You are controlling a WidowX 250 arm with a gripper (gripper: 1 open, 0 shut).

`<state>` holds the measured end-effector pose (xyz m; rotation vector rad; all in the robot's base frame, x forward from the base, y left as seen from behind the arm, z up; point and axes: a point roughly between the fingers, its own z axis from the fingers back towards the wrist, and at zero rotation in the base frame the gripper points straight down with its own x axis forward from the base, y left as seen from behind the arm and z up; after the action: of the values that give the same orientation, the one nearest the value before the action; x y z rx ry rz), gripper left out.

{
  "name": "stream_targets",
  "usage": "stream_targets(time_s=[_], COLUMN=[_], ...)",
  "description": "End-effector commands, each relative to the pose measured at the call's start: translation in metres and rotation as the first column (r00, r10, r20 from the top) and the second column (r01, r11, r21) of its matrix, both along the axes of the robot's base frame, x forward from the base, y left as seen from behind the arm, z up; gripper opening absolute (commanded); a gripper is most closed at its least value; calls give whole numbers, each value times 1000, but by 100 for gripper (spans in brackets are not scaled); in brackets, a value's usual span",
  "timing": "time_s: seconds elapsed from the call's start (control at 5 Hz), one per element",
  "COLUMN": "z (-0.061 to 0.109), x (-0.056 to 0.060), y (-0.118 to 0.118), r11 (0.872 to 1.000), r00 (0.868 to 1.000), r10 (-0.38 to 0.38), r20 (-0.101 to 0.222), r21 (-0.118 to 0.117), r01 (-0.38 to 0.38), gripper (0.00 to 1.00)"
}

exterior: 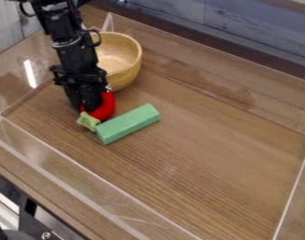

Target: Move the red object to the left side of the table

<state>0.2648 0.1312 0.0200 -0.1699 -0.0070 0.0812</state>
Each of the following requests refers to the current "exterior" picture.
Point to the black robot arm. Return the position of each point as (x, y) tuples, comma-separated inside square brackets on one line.
[(58, 16)]

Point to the wooden bowl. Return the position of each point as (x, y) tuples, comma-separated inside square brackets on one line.
[(119, 57)]

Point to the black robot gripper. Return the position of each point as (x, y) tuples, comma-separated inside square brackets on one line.
[(76, 73)]

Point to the red plush radish toy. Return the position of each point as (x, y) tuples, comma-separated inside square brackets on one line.
[(91, 119)]

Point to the black metal table frame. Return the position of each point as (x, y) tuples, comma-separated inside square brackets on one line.
[(30, 225)]

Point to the clear acrylic tray enclosure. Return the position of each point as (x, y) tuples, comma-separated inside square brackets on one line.
[(206, 175)]

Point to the green rectangular block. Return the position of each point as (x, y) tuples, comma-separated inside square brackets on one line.
[(127, 123)]

